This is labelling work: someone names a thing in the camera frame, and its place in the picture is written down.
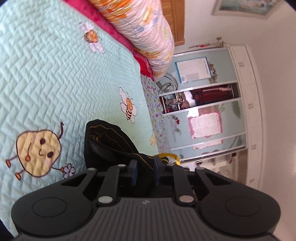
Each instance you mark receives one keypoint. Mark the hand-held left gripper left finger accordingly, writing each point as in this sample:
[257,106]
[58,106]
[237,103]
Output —
[133,172]

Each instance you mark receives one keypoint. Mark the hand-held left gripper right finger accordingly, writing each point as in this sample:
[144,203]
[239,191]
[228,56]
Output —
[158,170]

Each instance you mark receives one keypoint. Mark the pile of patterned clothes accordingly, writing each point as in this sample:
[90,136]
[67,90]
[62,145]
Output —
[175,102]

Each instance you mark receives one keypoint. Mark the hanging red clothes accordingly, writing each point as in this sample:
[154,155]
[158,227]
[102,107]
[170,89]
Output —
[212,93]

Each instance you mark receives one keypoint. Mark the heart print bed sheet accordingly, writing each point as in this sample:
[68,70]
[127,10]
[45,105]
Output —
[150,111]

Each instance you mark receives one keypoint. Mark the sliding door wardrobe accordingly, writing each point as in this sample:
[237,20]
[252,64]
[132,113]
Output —
[231,129]

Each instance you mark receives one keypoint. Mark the blue bordered poster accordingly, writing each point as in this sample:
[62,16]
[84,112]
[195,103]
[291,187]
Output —
[194,69]

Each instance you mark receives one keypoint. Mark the wooden letter sign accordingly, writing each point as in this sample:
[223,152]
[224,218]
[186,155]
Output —
[212,71]

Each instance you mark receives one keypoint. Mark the mint quilted bee bedspread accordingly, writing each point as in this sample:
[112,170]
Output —
[46,81]

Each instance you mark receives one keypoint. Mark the floral folded quilt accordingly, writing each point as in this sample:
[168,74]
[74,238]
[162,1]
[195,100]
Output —
[143,30]

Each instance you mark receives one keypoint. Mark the red blanket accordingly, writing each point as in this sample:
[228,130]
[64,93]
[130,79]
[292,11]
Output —
[108,20]

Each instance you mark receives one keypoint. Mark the framed wedding photo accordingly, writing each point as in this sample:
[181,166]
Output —
[242,7]

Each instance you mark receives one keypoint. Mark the red hanging wall ornament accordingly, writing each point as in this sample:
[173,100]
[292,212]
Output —
[208,45]

